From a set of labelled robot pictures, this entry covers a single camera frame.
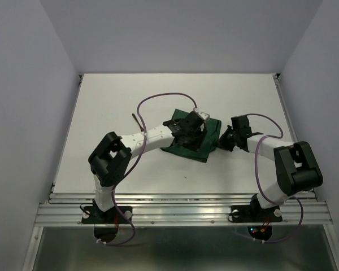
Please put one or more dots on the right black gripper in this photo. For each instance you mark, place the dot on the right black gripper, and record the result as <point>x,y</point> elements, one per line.
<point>222,144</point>

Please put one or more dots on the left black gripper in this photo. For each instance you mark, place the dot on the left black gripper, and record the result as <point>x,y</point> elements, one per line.
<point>196,145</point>

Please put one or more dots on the dark green cloth napkin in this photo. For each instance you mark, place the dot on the dark green cloth napkin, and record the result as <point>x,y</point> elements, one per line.
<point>208,146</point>

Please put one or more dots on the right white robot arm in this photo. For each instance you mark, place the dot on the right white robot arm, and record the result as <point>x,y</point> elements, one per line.
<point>296,167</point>

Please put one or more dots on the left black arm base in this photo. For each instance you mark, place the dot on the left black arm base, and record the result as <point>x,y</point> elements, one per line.
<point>92,215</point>

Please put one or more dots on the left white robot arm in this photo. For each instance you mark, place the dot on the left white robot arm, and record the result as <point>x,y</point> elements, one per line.
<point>110,159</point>

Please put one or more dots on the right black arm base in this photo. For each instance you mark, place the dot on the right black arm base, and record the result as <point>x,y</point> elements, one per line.
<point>254,213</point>

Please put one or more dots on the brown wooden fork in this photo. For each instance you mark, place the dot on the brown wooden fork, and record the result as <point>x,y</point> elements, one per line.
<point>139,122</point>

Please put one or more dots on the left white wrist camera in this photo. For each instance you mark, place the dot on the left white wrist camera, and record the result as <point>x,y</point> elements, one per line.
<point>203,115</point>

